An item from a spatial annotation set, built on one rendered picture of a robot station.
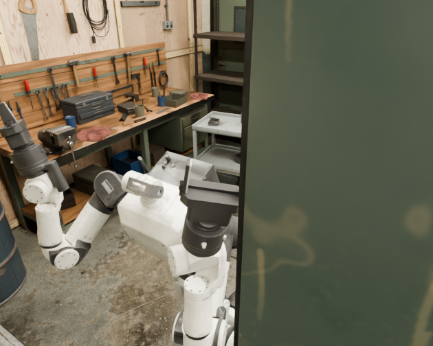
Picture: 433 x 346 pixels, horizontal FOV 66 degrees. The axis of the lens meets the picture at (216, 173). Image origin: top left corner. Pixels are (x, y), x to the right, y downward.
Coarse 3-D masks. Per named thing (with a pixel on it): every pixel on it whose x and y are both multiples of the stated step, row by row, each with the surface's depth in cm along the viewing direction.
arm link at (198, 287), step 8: (224, 248) 74; (224, 256) 73; (224, 264) 74; (200, 272) 80; (208, 272) 78; (216, 272) 75; (224, 272) 75; (192, 280) 78; (200, 280) 78; (208, 280) 78; (216, 280) 75; (184, 288) 76; (192, 288) 76; (200, 288) 76; (208, 288) 75; (216, 288) 76; (192, 296) 75; (200, 296) 74; (208, 296) 75
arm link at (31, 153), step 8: (0, 128) 91; (8, 128) 89; (16, 128) 91; (24, 128) 95; (8, 136) 90; (16, 136) 92; (24, 136) 93; (8, 144) 92; (16, 144) 93; (24, 144) 94; (32, 144) 97; (40, 144) 98; (16, 152) 95; (24, 152) 94; (32, 152) 95; (40, 152) 97; (16, 160) 94; (24, 160) 95; (32, 160) 95; (40, 160) 97
